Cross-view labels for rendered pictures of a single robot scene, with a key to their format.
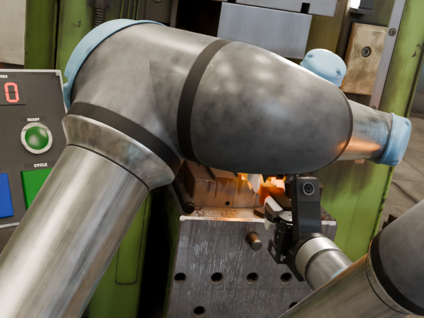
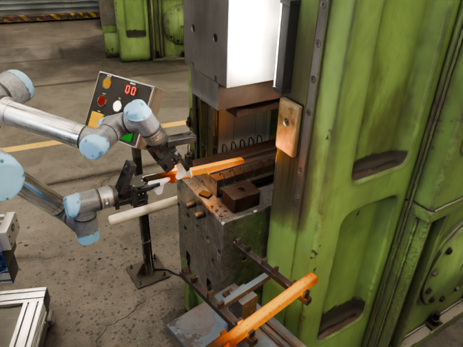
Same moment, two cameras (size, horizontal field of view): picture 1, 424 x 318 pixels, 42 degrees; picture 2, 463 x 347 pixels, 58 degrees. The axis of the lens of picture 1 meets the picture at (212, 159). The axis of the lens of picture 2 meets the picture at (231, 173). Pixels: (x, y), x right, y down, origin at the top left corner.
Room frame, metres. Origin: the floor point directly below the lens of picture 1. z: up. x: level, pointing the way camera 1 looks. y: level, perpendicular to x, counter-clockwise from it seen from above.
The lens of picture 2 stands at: (0.89, -1.44, 1.83)
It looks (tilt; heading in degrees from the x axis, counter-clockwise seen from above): 31 degrees down; 74
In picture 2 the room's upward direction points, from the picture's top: 2 degrees clockwise
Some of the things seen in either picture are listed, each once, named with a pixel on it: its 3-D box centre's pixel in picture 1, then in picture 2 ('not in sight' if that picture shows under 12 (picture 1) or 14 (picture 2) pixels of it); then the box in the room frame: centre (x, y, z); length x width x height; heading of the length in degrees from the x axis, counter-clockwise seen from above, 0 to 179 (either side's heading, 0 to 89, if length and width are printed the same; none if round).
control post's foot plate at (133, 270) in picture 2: not in sight; (147, 266); (0.93, 0.45, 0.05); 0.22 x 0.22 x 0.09; 17
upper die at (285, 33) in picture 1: (236, 19); (253, 79); (1.37, -0.01, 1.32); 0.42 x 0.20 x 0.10; 17
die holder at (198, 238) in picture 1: (217, 247); (254, 220); (1.40, -0.05, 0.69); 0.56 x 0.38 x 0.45; 17
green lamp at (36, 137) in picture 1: (36, 137); not in sight; (0.94, 0.32, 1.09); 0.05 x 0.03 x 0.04; 107
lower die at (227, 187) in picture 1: (214, 158); (248, 163); (1.37, -0.01, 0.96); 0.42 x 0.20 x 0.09; 17
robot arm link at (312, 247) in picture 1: (322, 262); (106, 197); (0.80, -0.20, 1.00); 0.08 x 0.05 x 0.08; 107
